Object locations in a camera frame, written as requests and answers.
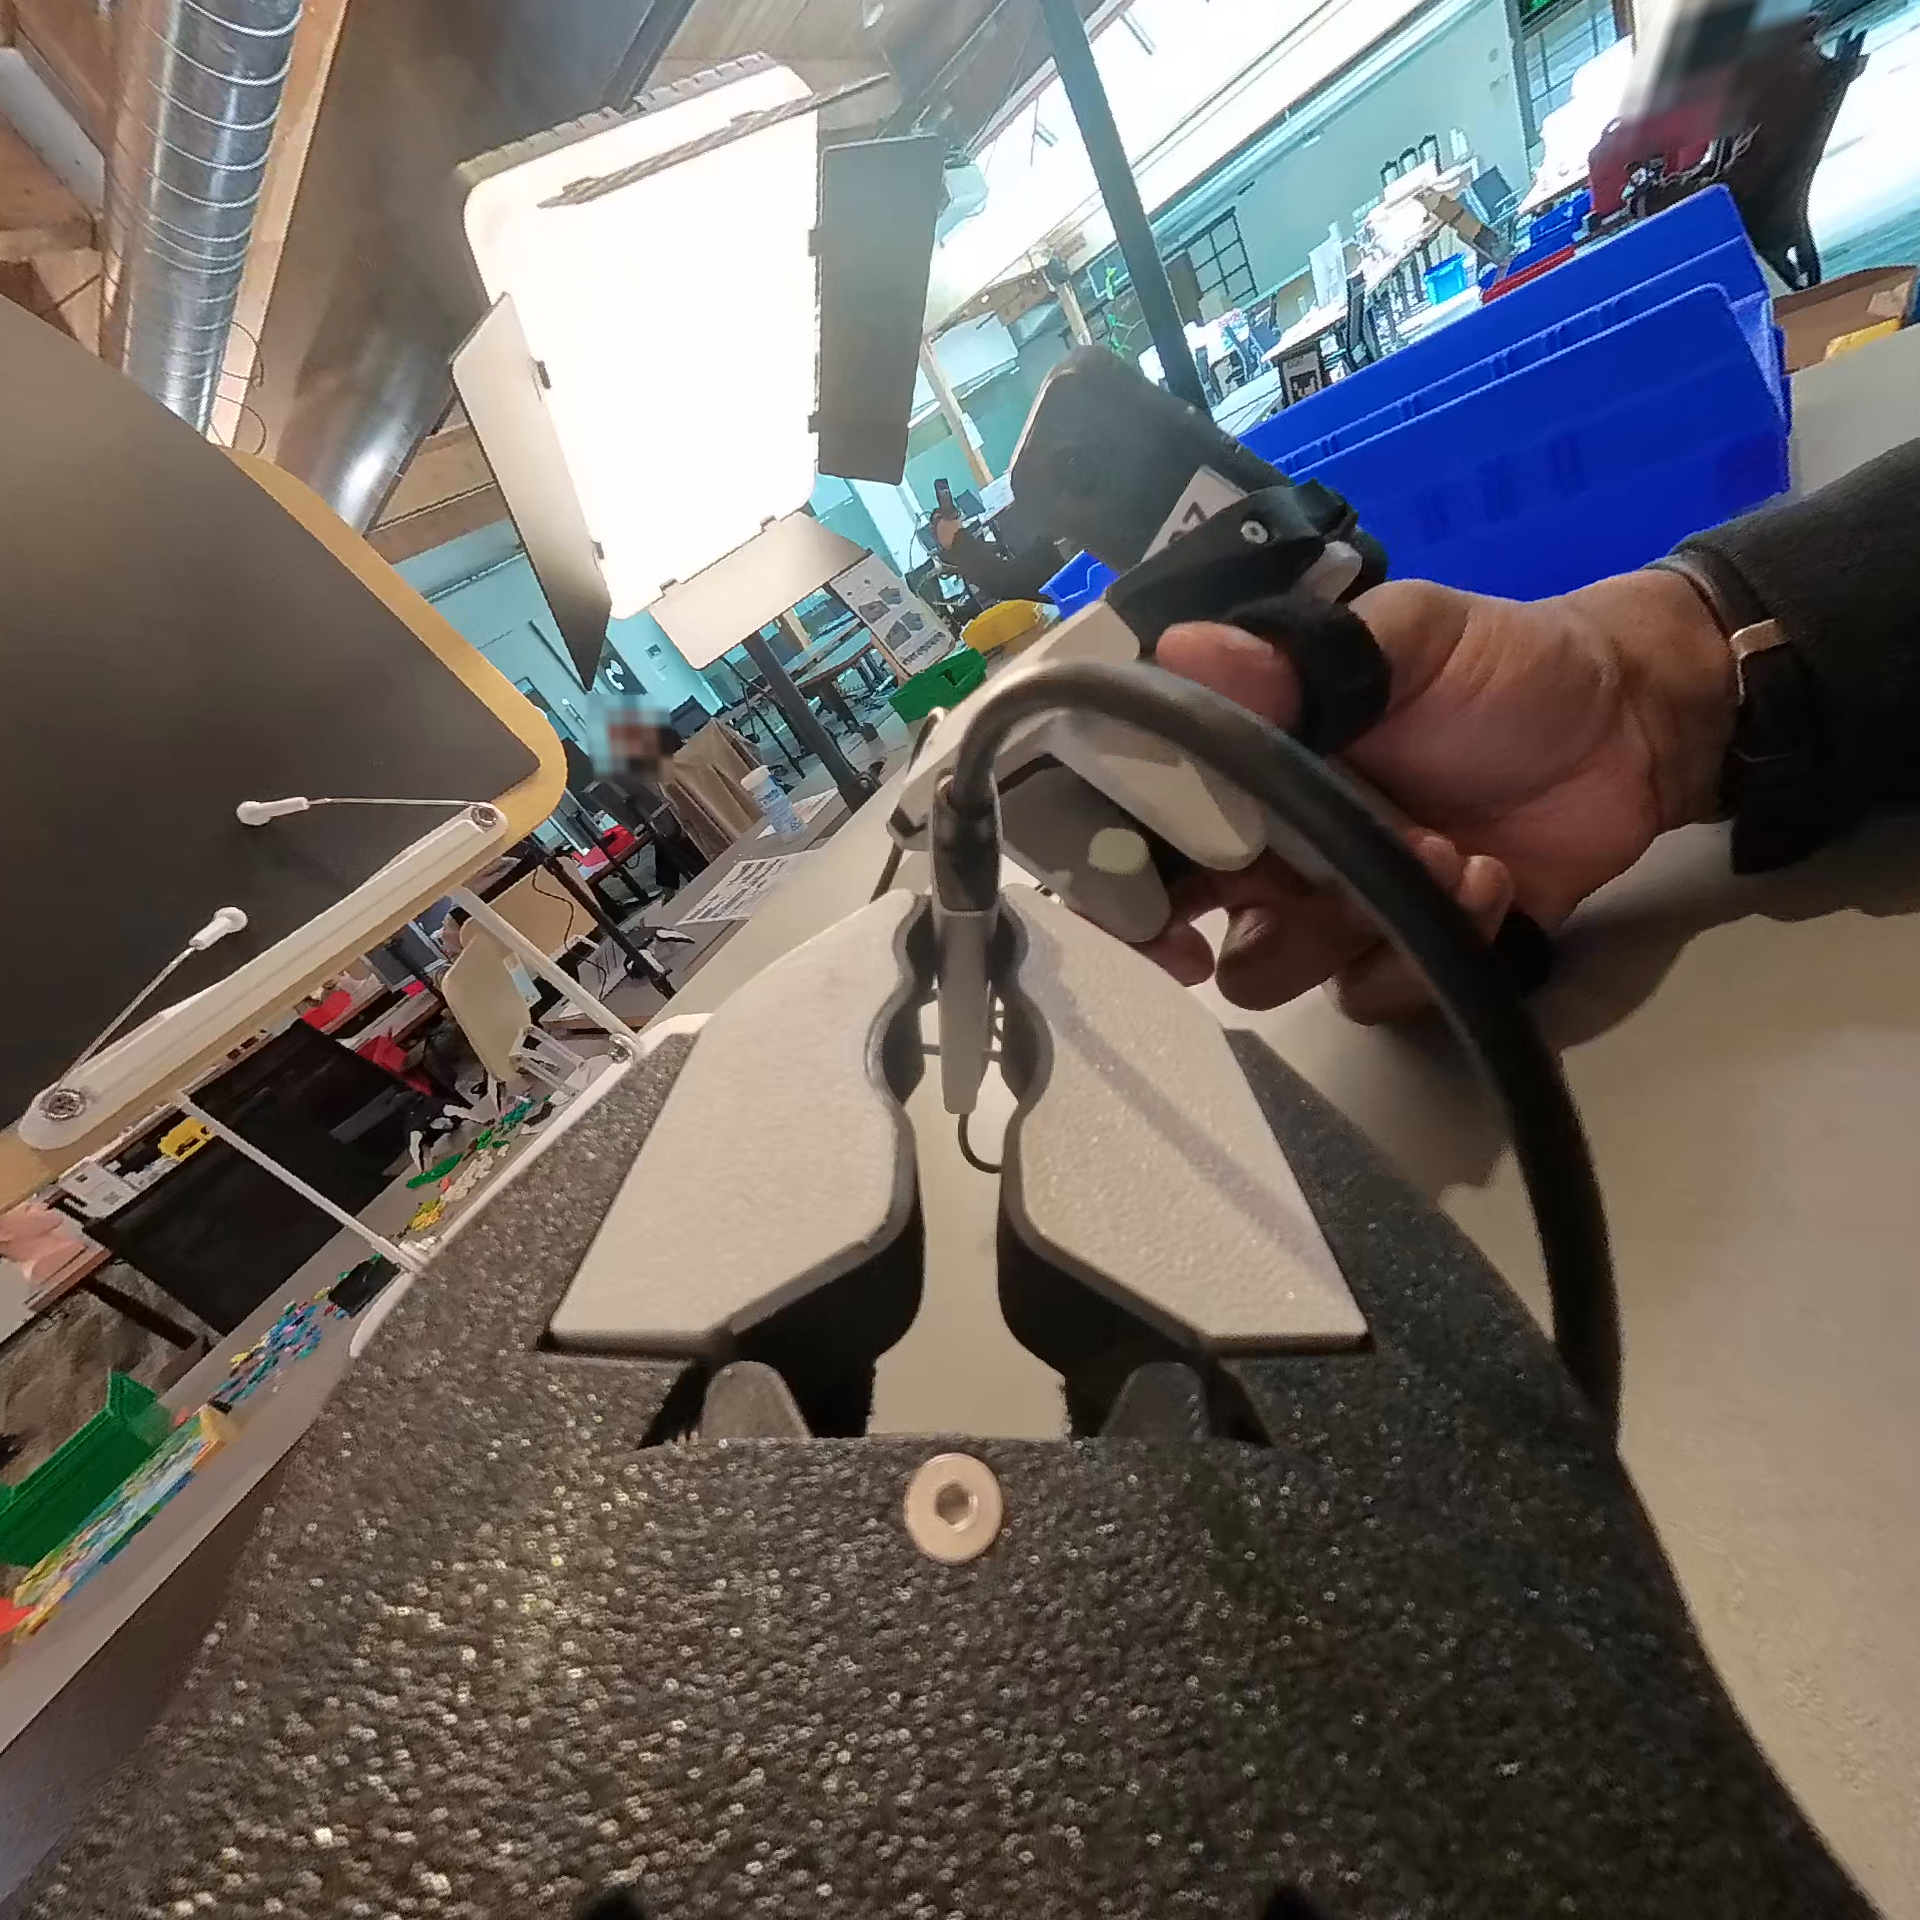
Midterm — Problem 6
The brown jacket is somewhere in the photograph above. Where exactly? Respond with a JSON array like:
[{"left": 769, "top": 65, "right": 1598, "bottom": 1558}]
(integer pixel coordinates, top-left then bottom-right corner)
[{"left": 667, "top": 728, "right": 770, "bottom": 864}]

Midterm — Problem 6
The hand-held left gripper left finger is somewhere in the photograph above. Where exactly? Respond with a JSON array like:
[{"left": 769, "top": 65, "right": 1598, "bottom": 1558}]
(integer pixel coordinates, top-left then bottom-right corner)
[{"left": 547, "top": 884, "right": 928, "bottom": 1434}]

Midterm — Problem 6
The printed instruction sheet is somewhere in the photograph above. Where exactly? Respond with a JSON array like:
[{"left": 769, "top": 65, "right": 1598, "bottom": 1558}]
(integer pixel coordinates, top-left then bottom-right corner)
[{"left": 675, "top": 854, "right": 816, "bottom": 934}]

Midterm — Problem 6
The thick black hub cable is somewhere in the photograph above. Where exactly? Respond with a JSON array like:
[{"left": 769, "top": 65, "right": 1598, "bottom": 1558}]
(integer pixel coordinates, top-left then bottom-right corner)
[{"left": 932, "top": 663, "right": 1626, "bottom": 1412}]

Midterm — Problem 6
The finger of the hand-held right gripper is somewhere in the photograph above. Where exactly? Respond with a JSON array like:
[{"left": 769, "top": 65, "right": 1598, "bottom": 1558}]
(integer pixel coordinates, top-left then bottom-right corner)
[{"left": 888, "top": 705, "right": 1059, "bottom": 849}]

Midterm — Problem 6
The printed roll-up banner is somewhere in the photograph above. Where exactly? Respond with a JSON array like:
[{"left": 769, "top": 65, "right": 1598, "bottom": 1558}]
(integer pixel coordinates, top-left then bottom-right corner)
[{"left": 830, "top": 559, "right": 958, "bottom": 681}]

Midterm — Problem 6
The colourful toy brick box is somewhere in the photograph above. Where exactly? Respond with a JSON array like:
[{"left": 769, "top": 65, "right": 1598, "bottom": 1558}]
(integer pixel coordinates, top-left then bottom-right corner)
[{"left": 0, "top": 1401, "right": 240, "bottom": 1641}]

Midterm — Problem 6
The pile of toy bricks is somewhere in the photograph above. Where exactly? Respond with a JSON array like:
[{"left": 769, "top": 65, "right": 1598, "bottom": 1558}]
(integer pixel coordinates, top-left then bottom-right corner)
[{"left": 210, "top": 1094, "right": 545, "bottom": 1412}]

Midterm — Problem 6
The green plastic bin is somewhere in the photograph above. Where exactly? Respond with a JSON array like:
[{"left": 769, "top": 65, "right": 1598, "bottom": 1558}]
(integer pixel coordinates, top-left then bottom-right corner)
[
  {"left": 0, "top": 1369, "right": 170, "bottom": 1569},
  {"left": 889, "top": 652, "right": 993, "bottom": 724}
]

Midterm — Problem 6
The beige chair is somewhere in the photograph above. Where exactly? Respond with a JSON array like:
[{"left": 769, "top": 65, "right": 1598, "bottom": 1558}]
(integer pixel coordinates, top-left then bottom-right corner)
[{"left": 440, "top": 914, "right": 545, "bottom": 1087}]

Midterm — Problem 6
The studio light panel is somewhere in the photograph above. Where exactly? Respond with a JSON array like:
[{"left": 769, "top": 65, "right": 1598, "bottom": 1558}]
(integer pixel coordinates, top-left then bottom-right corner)
[{"left": 449, "top": 59, "right": 950, "bottom": 696}]

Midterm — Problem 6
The white stand frame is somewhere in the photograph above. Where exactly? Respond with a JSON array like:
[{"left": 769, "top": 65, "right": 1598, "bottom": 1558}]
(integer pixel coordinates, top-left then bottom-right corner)
[{"left": 19, "top": 795, "right": 650, "bottom": 1279}]

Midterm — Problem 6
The black light stand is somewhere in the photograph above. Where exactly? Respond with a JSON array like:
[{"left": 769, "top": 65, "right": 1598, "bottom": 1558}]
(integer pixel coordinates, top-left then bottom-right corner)
[{"left": 739, "top": 631, "right": 884, "bottom": 818}]

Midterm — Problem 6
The person's right hand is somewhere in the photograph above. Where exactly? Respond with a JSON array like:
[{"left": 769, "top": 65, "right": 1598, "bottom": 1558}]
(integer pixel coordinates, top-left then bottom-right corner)
[{"left": 1155, "top": 569, "right": 1745, "bottom": 1034}]

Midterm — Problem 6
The black board with wooden edge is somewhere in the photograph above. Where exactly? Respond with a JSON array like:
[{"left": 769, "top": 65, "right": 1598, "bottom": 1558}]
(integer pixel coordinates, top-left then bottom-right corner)
[{"left": 0, "top": 292, "right": 571, "bottom": 1203}]

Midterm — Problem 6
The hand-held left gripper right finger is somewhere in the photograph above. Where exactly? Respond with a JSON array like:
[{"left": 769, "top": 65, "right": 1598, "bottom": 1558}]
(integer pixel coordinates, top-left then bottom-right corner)
[{"left": 993, "top": 882, "right": 1372, "bottom": 1434}]

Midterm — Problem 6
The metal air duct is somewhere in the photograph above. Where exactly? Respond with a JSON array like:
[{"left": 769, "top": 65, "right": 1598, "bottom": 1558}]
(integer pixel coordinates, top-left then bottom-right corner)
[{"left": 104, "top": 0, "right": 324, "bottom": 436}]

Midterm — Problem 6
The blue plastic bin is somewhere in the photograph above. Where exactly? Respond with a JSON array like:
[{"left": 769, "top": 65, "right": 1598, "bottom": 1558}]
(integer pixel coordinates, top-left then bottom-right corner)
[
  {"left": 1288, "top": 187, "right": 1776, "bottom": 395},
  {"left": 1237, "top": 281, "right": 1794, "bottom": 601}
]

